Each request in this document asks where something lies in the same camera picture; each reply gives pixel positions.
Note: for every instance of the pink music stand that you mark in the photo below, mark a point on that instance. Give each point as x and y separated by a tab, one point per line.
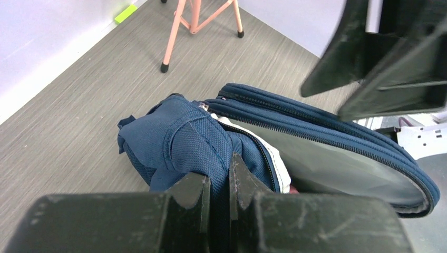
194	26

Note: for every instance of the green marker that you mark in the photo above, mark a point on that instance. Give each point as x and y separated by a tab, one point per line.
125	14

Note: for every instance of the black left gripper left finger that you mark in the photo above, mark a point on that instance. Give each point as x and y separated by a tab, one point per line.
175	220

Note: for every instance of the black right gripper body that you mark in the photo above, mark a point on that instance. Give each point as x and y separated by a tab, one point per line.
409	19

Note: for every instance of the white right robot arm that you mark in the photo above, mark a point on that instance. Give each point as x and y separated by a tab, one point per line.
425	141

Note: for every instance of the pink highlighter marker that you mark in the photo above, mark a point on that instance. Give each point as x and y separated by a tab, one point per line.
293	190

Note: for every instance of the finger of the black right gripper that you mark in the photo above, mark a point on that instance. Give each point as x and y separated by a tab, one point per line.
351	54
411	78

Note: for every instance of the navy blue backpack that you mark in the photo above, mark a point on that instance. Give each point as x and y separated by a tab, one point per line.
280	140

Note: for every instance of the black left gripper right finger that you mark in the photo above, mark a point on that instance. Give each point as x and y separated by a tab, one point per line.
264	221

